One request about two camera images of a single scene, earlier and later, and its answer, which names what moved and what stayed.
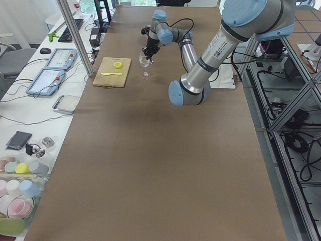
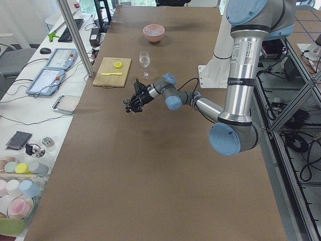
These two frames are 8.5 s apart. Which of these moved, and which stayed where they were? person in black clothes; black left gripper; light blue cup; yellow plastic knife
Moved: black left gripper
Stayed: person in black clothes; light blue cup; yellow plastic knife
